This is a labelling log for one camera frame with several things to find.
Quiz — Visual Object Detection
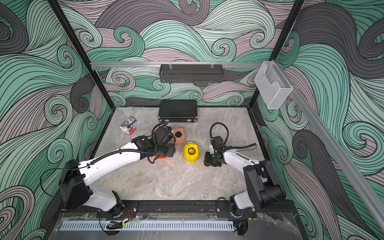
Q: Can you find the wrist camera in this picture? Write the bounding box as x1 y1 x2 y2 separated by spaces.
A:
210 144 216 155
155 125 176 145

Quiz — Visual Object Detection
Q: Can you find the aluminium rail back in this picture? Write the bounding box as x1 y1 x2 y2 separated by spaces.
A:
90 61 262 69

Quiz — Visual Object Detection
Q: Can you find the pink piggy bank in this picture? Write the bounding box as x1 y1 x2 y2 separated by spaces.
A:
171 127 187 146

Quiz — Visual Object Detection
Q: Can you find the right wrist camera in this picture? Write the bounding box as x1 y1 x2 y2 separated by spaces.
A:
210 144 216 155

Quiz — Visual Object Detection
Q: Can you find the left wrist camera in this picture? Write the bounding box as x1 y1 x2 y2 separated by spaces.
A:
155 125 176 145

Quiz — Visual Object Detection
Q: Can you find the black wall shelf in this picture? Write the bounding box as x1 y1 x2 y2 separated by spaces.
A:
159 65 224 84

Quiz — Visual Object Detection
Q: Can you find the aluminium rail right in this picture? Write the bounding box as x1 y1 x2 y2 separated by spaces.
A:
274 61 384 232

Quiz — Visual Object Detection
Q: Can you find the black plug front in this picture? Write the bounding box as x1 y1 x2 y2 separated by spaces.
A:
175 132 183 138

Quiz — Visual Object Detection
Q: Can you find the white cable duct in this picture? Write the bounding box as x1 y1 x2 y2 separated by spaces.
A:
59 220 235 232

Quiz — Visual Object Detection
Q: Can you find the white pink bunny toy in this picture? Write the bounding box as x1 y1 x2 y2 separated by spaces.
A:
120 126 136 136

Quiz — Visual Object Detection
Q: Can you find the black case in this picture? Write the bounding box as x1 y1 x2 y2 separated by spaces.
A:
158 100 198 123

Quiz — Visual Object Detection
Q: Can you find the clear plastic holder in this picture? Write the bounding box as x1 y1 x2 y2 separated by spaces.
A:
255 61 293 110

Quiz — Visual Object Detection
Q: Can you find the card box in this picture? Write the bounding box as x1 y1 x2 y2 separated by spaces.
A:
122 116 137 128

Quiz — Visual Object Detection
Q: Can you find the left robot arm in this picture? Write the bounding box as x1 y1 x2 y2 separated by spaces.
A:
59 135 176 217

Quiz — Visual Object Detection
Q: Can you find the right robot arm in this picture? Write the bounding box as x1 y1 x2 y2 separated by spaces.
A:
204 149 286 218

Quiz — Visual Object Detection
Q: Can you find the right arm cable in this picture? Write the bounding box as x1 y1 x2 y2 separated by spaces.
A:
209 122 258 151

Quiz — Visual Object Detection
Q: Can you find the aluminium rail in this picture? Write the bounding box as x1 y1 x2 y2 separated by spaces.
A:
274 61 384 232
90 61 262 69

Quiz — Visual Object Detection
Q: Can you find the yellow piggy bank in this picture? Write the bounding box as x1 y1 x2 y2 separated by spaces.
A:
183 142 200 163

